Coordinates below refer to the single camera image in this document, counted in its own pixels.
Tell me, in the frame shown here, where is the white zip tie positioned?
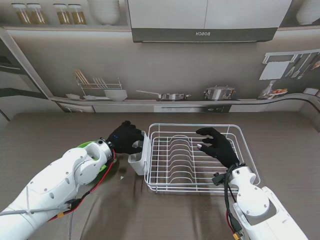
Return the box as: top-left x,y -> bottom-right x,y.
24,186 -> 35,221

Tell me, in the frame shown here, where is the red and black arm cable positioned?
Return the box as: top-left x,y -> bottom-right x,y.
47,149 -> 118,222

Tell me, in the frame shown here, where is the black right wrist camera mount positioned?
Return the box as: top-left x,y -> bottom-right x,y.
211,172 -> 227,186

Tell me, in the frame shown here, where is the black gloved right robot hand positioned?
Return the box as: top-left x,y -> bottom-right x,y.
195,127 -> 241,169

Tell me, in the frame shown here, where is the printed kitchen backdrop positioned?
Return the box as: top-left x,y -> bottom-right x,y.
0,0 -> 320,123

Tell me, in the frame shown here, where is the white wire dish rack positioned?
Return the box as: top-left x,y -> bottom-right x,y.
143,123 -> 261,194

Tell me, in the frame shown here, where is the grey network cable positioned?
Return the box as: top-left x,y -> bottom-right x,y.
0,202 -> 76,240

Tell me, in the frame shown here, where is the white plastic utensil holder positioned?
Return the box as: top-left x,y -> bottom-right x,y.
127,131 -> 152,176

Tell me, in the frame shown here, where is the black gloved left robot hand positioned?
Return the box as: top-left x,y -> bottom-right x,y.
106,120 -> 146,156

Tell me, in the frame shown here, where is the black arm cable with connector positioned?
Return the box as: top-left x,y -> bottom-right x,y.
223,164 -> 247,240

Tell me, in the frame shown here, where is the green plastic plate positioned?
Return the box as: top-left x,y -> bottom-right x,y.
75,140 -> 108,173

